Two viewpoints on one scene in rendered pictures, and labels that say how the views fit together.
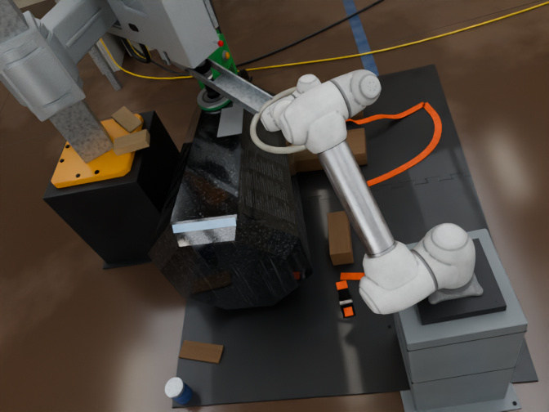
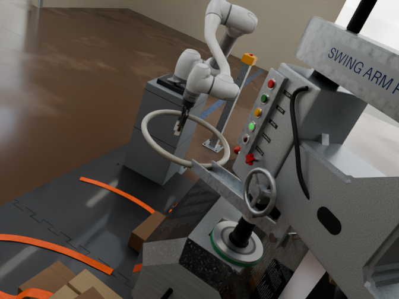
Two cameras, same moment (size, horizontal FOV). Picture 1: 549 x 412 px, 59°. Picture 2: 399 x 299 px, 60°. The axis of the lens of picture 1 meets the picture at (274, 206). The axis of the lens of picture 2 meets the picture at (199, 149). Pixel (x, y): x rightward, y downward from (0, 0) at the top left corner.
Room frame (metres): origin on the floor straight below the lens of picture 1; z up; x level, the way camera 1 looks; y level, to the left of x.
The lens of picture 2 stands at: (3.45, -0.27, 1.72)
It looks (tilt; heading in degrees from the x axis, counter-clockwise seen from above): 27 degrees down; 177
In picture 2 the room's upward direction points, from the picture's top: 22 degrees clockwise
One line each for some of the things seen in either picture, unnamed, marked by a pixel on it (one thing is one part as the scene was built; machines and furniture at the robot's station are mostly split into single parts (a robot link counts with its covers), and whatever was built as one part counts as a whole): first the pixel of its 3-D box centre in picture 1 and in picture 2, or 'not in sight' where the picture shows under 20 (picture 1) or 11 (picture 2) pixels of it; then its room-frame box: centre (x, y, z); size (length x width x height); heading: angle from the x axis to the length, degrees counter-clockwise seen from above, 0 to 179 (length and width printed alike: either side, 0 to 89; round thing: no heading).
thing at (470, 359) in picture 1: (448, 329); (165, 129); (0.78, -0.47, 0.40); 0.50 x 0.50 x 0.80; 76
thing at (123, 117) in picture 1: (127, 119); not in sight; (2.54, 0.61, 0.80); 0.20 x 0.10 x 0.05; 24
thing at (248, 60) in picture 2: not in sight; (230, 103); (-0.06, 0.03, 0.54); 0.20 x 0.20 x 1.09; 72
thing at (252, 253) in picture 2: (214, 95); (237, 241); (2.37, 0.06, 0.84); 0.21 x 0.21 x 0.01
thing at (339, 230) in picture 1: (340, 237); (149, 231); (1.65, -0.28, 0.07); 0.30 x 0.12 x 0.12; 161
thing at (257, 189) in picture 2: not in sight; (268, 191); (2.53, 0.02, 1.19); 0.15 x 0.10 x 0.15; 31
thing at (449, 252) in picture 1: (446, 253); (189, 63); (0.77, -0.46, 1.00); 0.18 x 0.16 x 0.22; 97
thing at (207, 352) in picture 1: (201, 351); not in sight; (1.35, 0.70, 0.02); 0.25 x 0.10 x 0.01; 58
